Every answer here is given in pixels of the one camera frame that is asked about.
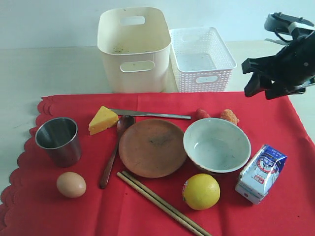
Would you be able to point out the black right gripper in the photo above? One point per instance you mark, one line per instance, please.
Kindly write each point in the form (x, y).
(282, 74)

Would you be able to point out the orange fried nugget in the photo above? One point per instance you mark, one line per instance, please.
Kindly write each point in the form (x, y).
(228, 115)

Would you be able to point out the red sausage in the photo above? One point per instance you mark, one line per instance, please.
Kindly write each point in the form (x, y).
(200, 114)

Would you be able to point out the blue white milk carton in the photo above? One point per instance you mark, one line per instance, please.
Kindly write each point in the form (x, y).
(261, 172)

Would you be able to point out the yellow lemon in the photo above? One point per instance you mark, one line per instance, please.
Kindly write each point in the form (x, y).
(201, 192)

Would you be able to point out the white woven plastic basket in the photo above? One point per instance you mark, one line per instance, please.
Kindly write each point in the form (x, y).
(201, 61)

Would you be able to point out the white ceramic bowl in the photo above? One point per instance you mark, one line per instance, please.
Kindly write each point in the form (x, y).
(216, 146)

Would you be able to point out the brown wooden plate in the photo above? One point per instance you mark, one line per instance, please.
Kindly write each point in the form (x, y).
(152, 148)

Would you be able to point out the cream plastic tub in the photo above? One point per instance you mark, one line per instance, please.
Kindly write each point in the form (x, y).
(135, 46)

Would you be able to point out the silver table knife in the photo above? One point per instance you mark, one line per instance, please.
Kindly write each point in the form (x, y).
(147, 114)

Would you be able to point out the dark wooden spoon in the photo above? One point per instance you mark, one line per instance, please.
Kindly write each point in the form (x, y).
(123, 124)

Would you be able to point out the red scalloped table cloth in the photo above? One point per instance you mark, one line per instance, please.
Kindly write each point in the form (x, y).
(32, 205)

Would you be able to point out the upper wooden chopstick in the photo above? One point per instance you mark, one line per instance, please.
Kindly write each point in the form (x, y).
(164, 202)

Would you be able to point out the wooden chopstick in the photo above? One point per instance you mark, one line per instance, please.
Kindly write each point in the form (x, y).
(160, 205)
(164, 202)

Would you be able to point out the lower wooden chopstick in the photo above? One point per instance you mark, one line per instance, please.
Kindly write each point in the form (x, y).
(160, 205)

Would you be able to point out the stainless steel cup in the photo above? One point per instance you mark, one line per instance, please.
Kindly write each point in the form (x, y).
(59, 138)

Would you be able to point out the brown egg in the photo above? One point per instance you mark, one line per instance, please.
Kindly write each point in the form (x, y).
(71, 185)

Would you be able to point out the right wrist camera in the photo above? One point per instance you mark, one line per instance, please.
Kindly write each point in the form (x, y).
(286, 24)

